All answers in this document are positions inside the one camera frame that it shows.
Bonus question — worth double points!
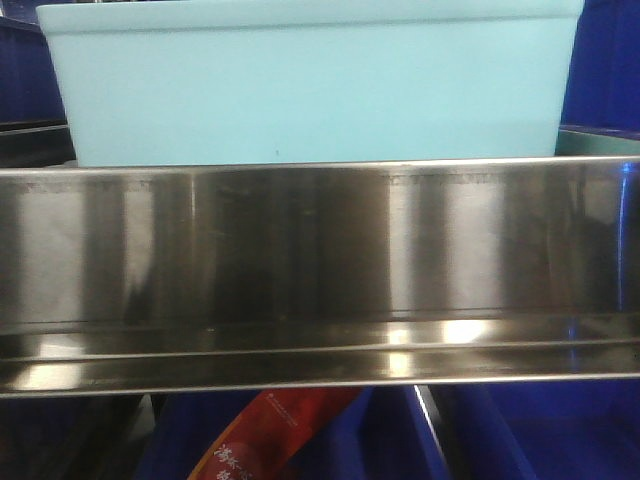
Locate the dark blue bin upper left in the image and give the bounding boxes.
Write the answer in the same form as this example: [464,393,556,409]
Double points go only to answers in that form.
[1,17,65,123]

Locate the dark blue bin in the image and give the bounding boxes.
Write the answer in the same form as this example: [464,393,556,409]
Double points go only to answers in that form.
[441,380,639,479]
[1,17,65,123]
[134,386,451,479]
[562,0,639,132]

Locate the dark blue bin upper right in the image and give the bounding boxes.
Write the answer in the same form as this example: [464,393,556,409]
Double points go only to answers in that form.
[562,0,639,132]

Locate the stainless steel shelf rail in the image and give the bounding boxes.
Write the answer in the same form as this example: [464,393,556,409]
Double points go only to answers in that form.
[1,156,639,398]

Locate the dark blue bin lower right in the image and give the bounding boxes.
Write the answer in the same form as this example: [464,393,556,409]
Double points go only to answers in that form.
[441,380,639,479]

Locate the dark blue bin lower middle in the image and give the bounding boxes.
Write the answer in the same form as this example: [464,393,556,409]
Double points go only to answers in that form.
[134,386,451,479]

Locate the red snack package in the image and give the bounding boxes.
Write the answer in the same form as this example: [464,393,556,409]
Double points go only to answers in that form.
[189,387,361,479]

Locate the light blue plastic bin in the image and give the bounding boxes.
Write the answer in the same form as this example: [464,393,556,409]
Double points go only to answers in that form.
[36,1,584,167]

